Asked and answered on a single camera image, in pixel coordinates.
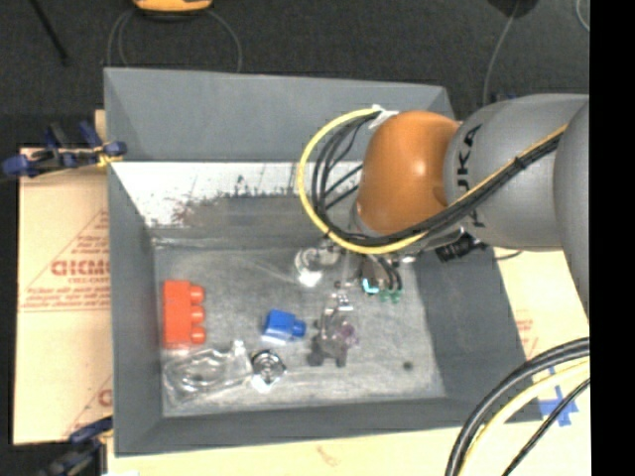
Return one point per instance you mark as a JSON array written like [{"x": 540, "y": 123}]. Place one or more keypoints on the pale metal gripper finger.
[
  {"x": 342, "y": 347},
  {"x": 327, "y": 325}
]

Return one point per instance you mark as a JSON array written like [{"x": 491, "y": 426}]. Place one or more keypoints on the small purple clear piece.
[{"x": 351, "y": 336}]

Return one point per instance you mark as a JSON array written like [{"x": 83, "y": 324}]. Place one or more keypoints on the blue toy building block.
[{"x": 279, "y": 324}]

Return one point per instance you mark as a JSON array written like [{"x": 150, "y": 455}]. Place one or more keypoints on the clear glass cup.
[{"x": 311, "y": 262}]

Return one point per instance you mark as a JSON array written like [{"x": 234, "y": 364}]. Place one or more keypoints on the shiny clear glass piece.
[{"x": 268, "y": 367}]

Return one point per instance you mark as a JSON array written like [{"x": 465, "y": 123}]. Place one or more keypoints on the clear plastic packet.
[{"x": 206, "y": 372}]

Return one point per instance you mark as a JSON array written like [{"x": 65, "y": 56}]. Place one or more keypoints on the red toy building block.
[{"x": 177, "y": 315}]

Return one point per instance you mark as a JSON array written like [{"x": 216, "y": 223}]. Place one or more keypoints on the grey metal bin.
[{"x": 238, "y": 117}]

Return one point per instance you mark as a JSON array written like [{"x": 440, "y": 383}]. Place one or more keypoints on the brown cardboard board red print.
[{"x": 59, "y": 315}]

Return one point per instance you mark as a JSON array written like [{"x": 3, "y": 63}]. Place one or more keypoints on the black cylinder on white bracket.
[{"x": 454, "y": 250}]

